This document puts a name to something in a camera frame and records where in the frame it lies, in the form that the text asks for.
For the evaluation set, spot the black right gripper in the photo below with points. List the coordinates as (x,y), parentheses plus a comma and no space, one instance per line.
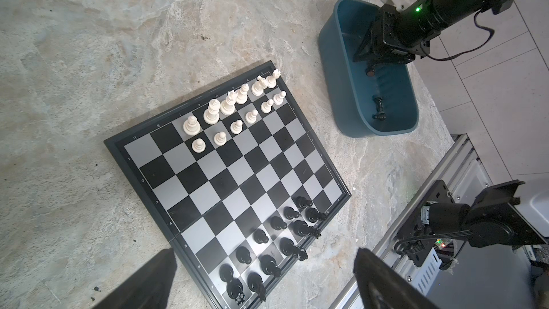
(394,37)

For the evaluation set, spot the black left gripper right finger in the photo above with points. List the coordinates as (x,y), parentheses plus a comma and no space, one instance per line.
(382,287)

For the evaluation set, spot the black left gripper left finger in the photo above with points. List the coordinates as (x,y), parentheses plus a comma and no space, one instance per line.
(149,287)

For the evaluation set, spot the black pawn red felt base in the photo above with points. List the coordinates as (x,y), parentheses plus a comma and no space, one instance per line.
(370,71)

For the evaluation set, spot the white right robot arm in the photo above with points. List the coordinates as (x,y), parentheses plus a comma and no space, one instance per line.
(445,13)

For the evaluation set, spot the green circuit board right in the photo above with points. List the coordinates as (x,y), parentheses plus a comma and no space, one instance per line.
(444,245)

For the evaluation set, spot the black pawn on board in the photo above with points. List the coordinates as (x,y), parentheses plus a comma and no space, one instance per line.
(290,213)

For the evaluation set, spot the teal plastic tub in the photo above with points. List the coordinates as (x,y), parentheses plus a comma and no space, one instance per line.
(350,90)

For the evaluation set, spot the black piece in tub corner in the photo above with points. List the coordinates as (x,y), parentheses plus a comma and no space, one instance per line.
(380,112)

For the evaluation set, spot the black row piece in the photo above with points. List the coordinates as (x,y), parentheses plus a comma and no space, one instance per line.
(288,248)
(302,229)

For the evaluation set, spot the black white chessboard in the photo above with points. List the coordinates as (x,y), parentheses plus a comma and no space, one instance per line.
(215,207)

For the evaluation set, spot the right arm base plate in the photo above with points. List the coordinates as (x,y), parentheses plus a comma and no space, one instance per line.
(416,226)

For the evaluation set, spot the aluminium rail frame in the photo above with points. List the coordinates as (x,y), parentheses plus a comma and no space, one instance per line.
(465,176)

